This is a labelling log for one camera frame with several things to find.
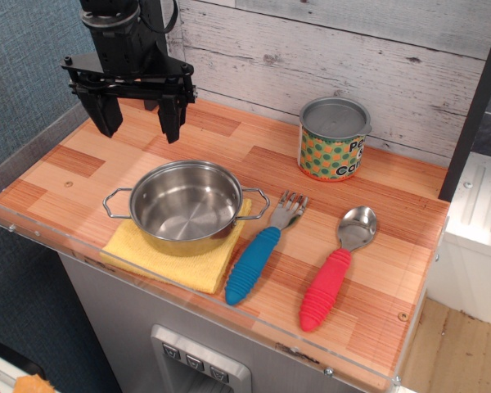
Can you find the clear acrylic table guard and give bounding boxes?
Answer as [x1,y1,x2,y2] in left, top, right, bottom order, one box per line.
[0,100,448,392]

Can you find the silver button dispenser panel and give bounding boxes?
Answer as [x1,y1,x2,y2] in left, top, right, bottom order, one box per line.
[151,324,253,393]

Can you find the orange plush item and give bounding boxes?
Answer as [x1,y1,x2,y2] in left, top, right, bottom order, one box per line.
[13,374,56,393]

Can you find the blue handled metal fork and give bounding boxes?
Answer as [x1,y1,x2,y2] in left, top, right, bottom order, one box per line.
[225,190,309,305]

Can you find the white toy cabinet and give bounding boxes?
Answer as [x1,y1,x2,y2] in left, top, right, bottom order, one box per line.
[426,153,491,323]

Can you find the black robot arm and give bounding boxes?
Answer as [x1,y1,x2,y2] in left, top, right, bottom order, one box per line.
[61,1,196,143]

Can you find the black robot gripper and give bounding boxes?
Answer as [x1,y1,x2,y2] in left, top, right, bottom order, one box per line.
[61,7,196,144]

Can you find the peas and carrots toy can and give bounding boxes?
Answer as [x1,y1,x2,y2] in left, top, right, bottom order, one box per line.
[297,97,372,182]

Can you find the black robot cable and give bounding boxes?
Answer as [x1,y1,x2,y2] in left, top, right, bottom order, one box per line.
[141,0,180,34]

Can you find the yellow folded cloth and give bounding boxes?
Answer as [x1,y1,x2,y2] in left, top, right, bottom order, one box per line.
[101,219,246,294]

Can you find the stainless steel pot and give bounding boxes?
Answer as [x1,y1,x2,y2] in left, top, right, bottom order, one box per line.
[102,160,270,257]

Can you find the black and white object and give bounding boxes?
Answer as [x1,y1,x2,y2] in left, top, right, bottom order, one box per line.
[0,344,46,393]

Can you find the red handled metal spoon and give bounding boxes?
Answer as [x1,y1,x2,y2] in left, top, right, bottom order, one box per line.
[299,206,377,332]

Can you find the dark right frame post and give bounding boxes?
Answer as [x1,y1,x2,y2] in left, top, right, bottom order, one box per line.
[438,48,491,202]

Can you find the grey toy kitchen cabinet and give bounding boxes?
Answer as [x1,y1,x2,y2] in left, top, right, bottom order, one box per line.
[61,255,393,392]

